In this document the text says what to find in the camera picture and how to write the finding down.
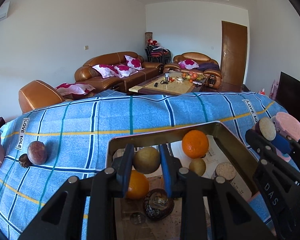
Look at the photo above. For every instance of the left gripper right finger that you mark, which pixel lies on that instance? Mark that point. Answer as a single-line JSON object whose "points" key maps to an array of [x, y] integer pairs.
{"points": [[209, 204]]}

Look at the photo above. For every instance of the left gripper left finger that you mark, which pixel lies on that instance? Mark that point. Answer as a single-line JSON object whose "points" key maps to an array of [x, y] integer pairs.
{"points": [[62, 216]]}

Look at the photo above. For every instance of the sugarcane piece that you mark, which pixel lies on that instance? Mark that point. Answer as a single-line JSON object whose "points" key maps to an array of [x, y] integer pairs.
{"points": [[226, 170], [266, 128]]}

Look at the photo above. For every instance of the small brown kiwi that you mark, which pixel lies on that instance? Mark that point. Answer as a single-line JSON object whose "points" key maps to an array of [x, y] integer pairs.
{"points": [[198, 166]]}

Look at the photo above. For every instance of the large orange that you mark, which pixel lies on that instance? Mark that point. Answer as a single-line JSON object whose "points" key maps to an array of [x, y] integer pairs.
{"points": [[195, 144]]}

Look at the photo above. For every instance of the wrinkled dark brown fruit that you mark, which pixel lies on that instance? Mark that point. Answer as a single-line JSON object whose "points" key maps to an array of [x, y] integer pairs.
{"points": [[156, 205]]}

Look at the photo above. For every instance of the large purple passion fruit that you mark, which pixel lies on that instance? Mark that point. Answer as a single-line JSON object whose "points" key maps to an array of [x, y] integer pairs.
{"points": [[37, 153]]}

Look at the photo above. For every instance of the small dark passion fruit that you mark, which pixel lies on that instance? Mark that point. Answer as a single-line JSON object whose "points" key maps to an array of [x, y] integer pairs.
{"points": [[24, 161]]}

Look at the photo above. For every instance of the pink cartoon cup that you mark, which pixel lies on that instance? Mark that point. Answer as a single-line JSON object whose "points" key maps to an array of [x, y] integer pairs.
{"points": [[285, 125]]}

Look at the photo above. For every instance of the black television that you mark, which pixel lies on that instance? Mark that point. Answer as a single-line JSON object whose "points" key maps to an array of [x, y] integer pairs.
{"points": [[288, 95]]}

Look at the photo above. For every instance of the pink tin box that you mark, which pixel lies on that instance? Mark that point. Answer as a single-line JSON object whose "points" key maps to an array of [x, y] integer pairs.
{"points": [[233, 149]]}

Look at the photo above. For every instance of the blue plaid tablecloth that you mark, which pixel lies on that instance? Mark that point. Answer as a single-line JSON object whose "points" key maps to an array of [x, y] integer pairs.
{"points": [[76, 136]]}

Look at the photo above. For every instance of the brown leather armchair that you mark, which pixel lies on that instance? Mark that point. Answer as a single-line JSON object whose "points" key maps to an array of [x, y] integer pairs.
{"points": [[208, 67]]}

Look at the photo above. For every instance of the wooden coffee table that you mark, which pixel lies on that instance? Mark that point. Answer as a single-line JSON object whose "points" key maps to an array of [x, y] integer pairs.
{"points": [[171, 83]]}

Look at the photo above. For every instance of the floral pillow on armchair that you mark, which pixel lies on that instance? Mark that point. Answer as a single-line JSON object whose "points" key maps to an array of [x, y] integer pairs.
{"points": [[188, 64]]}

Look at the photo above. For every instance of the brown wooden door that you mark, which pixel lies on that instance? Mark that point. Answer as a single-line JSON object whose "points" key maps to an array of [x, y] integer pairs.
{"points": [[234, 52]]}

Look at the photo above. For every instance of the brown leather ottoman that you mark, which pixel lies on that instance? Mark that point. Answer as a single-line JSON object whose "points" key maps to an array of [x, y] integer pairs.
{"points": [[38, 94]]}

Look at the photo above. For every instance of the floral pillow left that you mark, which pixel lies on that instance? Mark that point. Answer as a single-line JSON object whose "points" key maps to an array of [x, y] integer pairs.
{"points": [[105, 70]]}

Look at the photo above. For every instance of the brown leather three-seat sofa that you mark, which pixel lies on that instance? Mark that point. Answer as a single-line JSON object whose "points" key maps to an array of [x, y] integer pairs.
{"points": [[86, 74]]}

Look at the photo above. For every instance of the floral pillow middle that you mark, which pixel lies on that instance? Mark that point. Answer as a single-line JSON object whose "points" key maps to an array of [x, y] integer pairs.
{"points": [[124, 71]]}

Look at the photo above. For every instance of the stacked dark chairs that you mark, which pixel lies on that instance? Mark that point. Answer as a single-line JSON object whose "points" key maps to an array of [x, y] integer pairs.
{"points": [[159, 55]]}

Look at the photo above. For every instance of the floral pillow right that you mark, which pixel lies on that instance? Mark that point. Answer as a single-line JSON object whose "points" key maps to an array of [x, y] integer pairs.
{"points": [[133, 63]]}

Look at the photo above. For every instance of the white wall air conditioner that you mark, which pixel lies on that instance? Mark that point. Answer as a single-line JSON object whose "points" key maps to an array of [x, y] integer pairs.
{"points": [[4, 9]]}

